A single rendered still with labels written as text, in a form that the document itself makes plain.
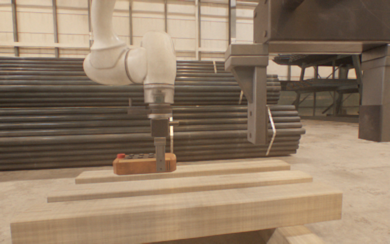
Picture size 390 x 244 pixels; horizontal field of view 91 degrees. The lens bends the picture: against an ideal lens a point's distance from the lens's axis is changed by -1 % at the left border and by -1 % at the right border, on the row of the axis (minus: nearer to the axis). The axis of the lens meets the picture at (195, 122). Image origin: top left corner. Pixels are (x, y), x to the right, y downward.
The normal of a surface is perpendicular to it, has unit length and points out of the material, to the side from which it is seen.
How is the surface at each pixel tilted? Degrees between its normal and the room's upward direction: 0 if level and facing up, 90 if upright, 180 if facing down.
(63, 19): 90
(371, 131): 90
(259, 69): 90
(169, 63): 91
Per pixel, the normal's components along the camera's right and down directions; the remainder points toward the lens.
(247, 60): 0.03, 0.07
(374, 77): -1.00, 0.01
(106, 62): -0.15, 0.38
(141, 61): -0.31, 0.11
